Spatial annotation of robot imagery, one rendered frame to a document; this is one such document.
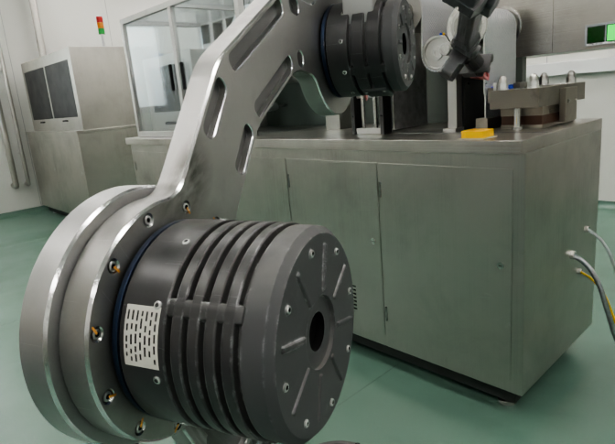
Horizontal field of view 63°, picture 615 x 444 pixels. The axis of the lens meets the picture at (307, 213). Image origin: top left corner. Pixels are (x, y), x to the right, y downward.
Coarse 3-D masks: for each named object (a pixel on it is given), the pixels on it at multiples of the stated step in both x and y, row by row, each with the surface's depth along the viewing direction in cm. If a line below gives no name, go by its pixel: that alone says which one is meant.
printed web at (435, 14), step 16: (432, 0) 185; (432, 16) 185; (448, 16) 192; (496, 16) 171; (512, 16) 179; (432, 32) 186; (496, 32) 171; (512, 32) 179; (416, 48) 205; (416, 64) 206; (416, 80) 207; (400, 96) 201; (416, 96) 208; (400, 112) 202; (416, 112) 210
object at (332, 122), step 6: (348, 108) 232; (342, 114) 230; (348, 114) 233; (330, 120) 233; (336, 120) 231; (342, 120) 231; (348, 120) 233; (330, 126) 234; (336, 126) 231; (342, 126) 231; (348, 126) 234
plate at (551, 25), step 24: (504, 0) 190; (528, 0) 184; (552, 0) 179; (576, 0) 173; (600, 0) 168; (528, 24) 186; (552, 24) 180; (576, 24) 175; (528, 48) 188; (552, 48) 182; (576, 48) 176; (600, 48) 173
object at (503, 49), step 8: (488, 40) 168; (496, 40) 172; (504, 40) 176; (512, 40) 180; (488, 48) 168; (496, 48) 172; (504, 48) 176; (512, 48) 181; (496, 56) 173; (504, 56) 177; (512, 56) 181; (496, 64) 174; (504, 64) 178; (512, 64) 182; (496, 72) 174; (504, 72) 178; (512, 72) 183; (496, 80) 175; (512, 80) 183
